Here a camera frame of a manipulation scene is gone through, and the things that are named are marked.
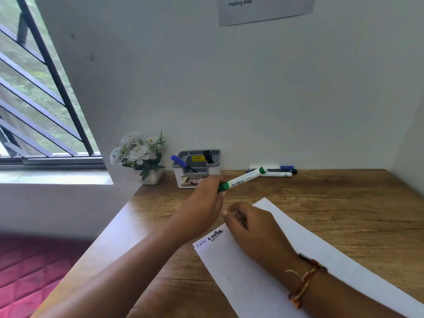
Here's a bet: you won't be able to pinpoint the dark metal window grille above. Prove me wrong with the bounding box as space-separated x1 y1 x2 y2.
0 0 107 170

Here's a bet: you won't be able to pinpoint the white paper sheet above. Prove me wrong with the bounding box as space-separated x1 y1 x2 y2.
192 197 424 318

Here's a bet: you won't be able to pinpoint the person's left forearm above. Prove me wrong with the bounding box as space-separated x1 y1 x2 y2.
36 224 200 318

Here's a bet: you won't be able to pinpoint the white marker with black cap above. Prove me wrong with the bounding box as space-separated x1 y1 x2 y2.
249 170 293 178

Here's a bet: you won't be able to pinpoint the white paper wall notice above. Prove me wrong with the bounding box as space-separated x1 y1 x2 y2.
217 0 315 28

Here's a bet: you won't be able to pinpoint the person's right forearm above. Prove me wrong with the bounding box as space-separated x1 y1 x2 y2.
288 258 424 318

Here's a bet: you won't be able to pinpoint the green and white marker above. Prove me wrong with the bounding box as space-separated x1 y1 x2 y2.
217 166 269 195

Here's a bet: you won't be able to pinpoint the white flowers in white pot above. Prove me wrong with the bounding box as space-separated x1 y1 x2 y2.
110 130 166 186

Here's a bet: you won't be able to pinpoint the blue capped marker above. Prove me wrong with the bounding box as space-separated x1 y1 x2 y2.
248 166 297 173

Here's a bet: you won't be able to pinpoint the person's right hand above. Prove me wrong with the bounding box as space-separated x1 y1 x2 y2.
222 201 299 271

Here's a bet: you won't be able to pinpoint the red and yellow thread bracelet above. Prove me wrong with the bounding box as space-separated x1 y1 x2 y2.
285 253 329 309

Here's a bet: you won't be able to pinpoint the red quilted mattress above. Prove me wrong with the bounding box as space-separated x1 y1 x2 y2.
0 232 94 318

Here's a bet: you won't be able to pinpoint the blue pen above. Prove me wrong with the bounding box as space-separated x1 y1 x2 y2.
170 154 199 173

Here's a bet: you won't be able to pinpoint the person's left hand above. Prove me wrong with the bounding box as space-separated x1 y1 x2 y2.
172 175 229 241

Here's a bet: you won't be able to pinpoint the grey desk organizer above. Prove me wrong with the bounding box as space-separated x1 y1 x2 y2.
172 149 222 189

